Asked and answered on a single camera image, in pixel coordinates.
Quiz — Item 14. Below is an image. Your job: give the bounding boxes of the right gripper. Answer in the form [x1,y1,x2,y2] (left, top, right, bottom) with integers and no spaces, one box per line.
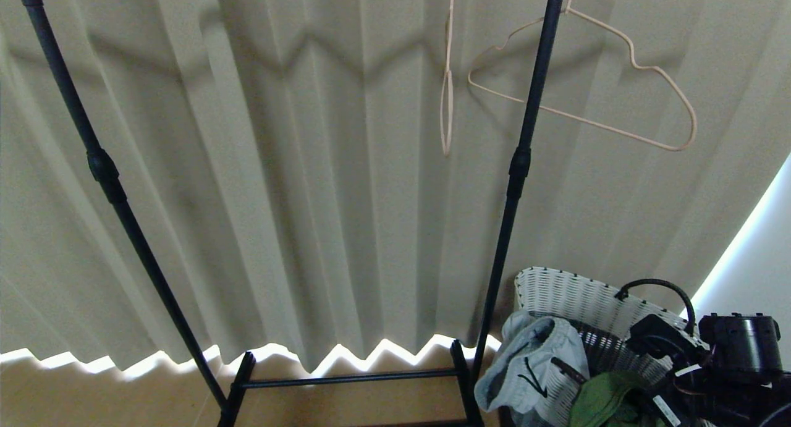
[640,368,733,427]

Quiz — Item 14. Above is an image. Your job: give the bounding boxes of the green printed shirt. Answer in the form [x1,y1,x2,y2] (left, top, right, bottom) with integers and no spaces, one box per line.
[569,371,668,427]

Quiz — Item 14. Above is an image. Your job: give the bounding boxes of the pink clothes hanger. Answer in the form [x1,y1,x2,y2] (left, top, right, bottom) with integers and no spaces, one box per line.
[468,0,698,152]
[440,0,455,157]

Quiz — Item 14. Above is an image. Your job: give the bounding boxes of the white laundry basket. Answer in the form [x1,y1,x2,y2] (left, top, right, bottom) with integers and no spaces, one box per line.
[499,266,717,427]

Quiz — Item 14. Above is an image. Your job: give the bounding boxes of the black clothes rack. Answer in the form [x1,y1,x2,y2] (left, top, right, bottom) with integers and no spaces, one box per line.
[14,0,568,427]

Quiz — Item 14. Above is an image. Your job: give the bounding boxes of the pale grey shorts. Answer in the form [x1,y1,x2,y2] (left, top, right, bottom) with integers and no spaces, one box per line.
[475,311,591,427]

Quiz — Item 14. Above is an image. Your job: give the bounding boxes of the beige curtain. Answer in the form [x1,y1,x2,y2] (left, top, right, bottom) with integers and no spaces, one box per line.
[0,0,791,373]

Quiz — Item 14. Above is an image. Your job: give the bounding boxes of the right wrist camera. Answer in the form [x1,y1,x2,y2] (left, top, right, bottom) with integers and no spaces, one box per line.
[626,315,708,366]

